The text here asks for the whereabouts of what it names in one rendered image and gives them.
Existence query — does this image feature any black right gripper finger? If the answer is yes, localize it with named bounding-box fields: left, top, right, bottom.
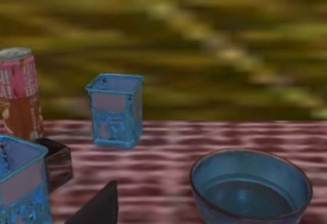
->
left=64, top=180, right=120, bottom=224

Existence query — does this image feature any dark brown square box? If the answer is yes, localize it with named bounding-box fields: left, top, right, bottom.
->
left=35, top=137, right=74, bottom=194

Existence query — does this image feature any blue square pen holder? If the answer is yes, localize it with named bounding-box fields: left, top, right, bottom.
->
left=84, top=73, right=145, bottom=149
left=0, top=134, right=54, bottom=224

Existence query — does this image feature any pink drink can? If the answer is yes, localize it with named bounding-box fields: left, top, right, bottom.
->
left=0, top=47, right=45, bottom=141

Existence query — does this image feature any blue ceramic bowl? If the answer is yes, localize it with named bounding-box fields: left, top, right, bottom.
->
left=190, top=148, right=313, bottom=224

